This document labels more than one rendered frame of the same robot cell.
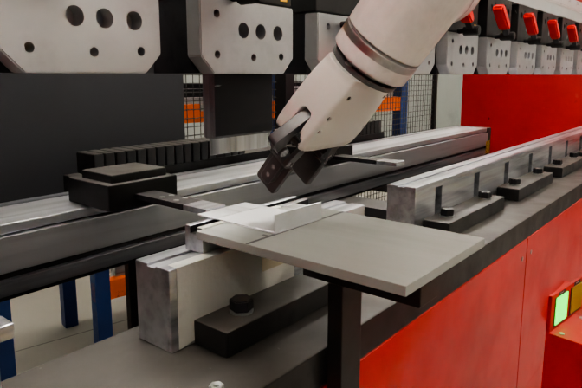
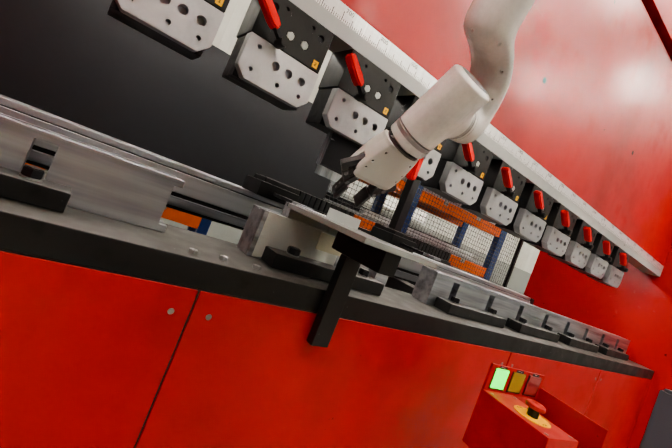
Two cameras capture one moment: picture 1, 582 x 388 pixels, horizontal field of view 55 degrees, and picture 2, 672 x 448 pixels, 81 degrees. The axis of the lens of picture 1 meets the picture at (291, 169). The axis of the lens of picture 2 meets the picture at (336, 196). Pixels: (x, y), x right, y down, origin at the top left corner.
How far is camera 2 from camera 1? 0.29 m
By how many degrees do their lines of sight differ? 19
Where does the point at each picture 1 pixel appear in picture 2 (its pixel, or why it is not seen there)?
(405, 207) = (428, 282)
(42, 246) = (217, 195)
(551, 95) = (596, 304)
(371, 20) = (408, 115)
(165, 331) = (249, 242)
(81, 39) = (273, 77)
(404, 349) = (379, 341)
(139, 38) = (299, 90)
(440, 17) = (441, 122)
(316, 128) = (365, 163)
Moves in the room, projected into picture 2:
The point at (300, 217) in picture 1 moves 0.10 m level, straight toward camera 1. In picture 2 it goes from (344, 219) to (331, 215)
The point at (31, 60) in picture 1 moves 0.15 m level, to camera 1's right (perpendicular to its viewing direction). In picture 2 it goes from (248, 74) to (325, 98)
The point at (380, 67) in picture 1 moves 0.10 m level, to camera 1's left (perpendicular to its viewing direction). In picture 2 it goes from (405, 139) to (353, 122)
